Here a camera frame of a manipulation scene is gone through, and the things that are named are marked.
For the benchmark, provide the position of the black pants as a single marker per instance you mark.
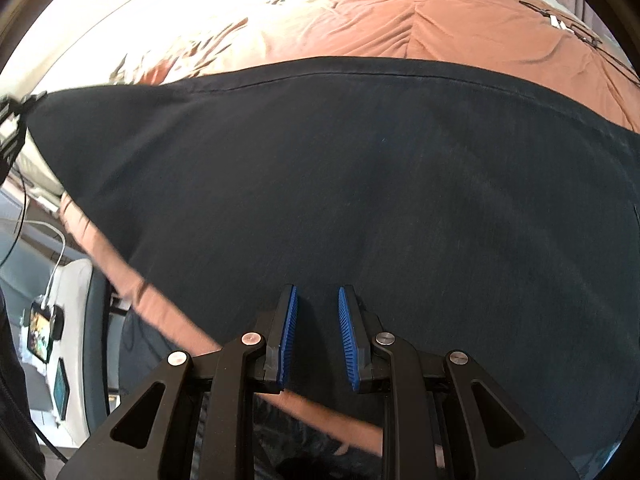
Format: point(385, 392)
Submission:
point(350, 185)

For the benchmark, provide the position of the orange duvet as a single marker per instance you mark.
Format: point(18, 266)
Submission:
point(375, 15)

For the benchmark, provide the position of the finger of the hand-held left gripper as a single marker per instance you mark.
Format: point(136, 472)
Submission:
point(11, 110)

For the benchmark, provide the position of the white side table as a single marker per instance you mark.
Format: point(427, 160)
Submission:
point(75, 310)

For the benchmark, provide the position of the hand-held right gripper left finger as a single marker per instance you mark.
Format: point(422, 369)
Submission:
point(289, 335)

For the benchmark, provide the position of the dark smartphone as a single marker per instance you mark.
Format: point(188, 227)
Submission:
point(61, 387)

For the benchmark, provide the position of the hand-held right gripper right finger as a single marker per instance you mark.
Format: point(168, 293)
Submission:
point(348, 340)

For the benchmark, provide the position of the smartphone with lit screen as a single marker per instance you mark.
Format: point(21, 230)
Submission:
point(41, 332)

